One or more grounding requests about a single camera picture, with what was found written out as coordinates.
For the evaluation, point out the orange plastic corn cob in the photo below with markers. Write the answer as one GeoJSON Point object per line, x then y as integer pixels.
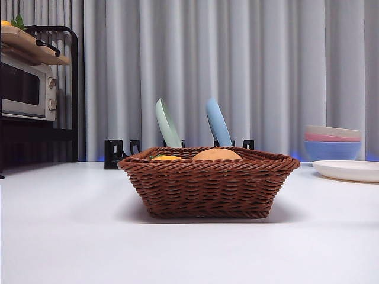
{"type": "Point", "coordinates": [167, 158]}

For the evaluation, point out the tan potato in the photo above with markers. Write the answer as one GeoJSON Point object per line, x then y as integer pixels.
{"type": "Point", "coordinates": [217, 155]}

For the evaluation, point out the brown wicker basket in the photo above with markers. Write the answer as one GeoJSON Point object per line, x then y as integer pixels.
{"type": "Point", "coordinates": [207, 189]}

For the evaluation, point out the pale green plate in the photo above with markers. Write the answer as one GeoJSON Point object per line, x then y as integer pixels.
{"type": "Point", "coordinates": [165, 124]}

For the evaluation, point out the light blue plate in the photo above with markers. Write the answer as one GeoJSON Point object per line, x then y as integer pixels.
{"type": "Point", "coordinates": [219, 124]}

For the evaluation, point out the black dish rack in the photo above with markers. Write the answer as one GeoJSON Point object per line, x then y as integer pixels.
{"type": "Point", "coordinates": [114, 156]}

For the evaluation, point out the grey curtain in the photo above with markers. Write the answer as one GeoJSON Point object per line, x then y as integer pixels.
{"type": "Point", "coordinates": [266, 74]}

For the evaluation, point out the black metal shelf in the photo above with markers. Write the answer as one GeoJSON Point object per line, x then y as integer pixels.
{"type": "Point", "coordinates": [74, 88]}

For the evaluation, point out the pink bowl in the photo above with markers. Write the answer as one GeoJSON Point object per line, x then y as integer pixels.
{"type": "Point", "coordinates": [328, 138]}

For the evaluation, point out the blue bowl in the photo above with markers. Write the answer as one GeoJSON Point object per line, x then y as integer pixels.
{"type": "Point", "coordinates": [331, 150]}

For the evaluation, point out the beige bowl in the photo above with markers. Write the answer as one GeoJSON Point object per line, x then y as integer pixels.
{"type": "Point", "coordinates": [331, 130]}

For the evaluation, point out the white plate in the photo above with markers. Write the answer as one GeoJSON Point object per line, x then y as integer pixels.
{"type": "Point", "coordinates": [349, 171]}

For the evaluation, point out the white toaster oven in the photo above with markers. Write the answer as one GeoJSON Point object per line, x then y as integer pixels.
{"type": "Point", "coordinates": [26, 112]}

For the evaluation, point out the wooden cutting board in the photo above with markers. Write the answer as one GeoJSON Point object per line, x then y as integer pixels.
{"type": "Point", "coordinates": [20, 44]}

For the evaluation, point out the green leaves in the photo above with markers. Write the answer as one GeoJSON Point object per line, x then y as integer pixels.
{"type": "Point", "coordinates": [18, 22]}

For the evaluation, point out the yellow lemon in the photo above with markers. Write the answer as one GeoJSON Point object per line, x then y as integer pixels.
{"type": "Point", "coordinates": [4, 23]}

